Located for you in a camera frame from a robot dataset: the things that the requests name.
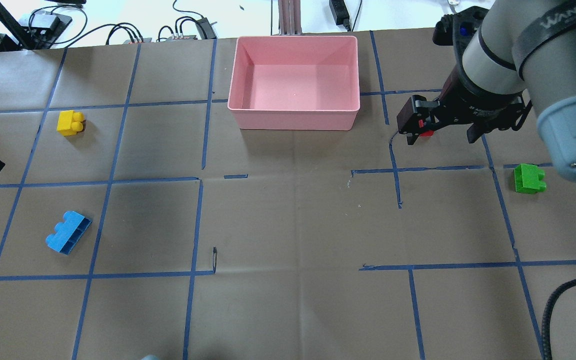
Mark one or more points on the yellow toy block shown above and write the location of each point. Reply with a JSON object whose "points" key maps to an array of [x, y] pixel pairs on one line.
{"points": [[70, 123]]}

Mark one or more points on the black power adapter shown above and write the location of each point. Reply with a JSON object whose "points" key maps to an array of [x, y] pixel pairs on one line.
{"points": [[340, 13]]}

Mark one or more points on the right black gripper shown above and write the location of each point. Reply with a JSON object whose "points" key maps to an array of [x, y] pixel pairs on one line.
{"points": [[473, 101]]}

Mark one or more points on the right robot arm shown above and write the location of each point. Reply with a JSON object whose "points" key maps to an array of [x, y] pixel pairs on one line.
{"points": [[517, 56]]}

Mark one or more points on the red toy block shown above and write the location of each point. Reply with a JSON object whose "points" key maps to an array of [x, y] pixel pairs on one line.
{"points": [[424, 130]]}

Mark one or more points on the pink plastic box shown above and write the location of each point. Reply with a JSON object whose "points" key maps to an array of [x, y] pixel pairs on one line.
{"points": [[295, 83]]}

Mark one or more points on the blue toy block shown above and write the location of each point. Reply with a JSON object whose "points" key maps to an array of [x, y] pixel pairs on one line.
{"points": [[68, 232]]}

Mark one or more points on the green toy block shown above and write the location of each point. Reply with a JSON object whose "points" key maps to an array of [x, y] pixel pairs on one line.
{"points": [[529, 179]]}

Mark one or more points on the aluminium frame post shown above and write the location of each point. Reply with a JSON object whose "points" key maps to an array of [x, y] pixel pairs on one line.
{"points": [[290, 17]]}

